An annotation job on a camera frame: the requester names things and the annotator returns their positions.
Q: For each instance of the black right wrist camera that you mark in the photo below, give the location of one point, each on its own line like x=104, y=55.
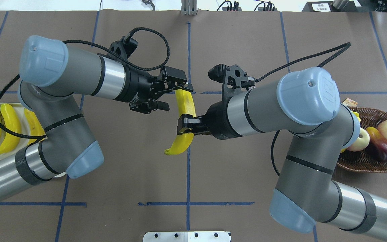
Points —
x=217, y=73

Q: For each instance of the aluminium frame post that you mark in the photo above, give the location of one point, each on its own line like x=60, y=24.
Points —
x=189, y=7

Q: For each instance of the red yellow apple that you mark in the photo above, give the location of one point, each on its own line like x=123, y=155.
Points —
x=377, y=148

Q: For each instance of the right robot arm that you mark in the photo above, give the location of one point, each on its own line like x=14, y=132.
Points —
x=306, y=103

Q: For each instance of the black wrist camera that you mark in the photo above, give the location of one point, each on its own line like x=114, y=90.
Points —
x=124, y=48
x=217, y=73

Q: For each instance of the white camera pillar with base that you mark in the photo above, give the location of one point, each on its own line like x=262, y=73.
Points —
x=188, y=236

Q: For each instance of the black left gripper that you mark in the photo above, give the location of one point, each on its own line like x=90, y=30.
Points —
x=137, y=86

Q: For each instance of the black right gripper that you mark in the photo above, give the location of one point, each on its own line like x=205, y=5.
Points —
x=216, y=121

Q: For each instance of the white bear tray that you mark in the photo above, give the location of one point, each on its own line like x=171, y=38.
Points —
x=19, y=108

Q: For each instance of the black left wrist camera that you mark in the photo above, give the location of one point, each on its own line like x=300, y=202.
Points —
x=124, y=48

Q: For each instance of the brown wicker basket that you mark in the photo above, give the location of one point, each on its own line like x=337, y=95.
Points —
x=372, y=159

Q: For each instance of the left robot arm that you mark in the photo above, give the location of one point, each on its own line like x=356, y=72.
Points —
x=51, y=72

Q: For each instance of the paper basket tag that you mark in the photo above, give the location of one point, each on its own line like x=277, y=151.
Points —
x=350, y=103

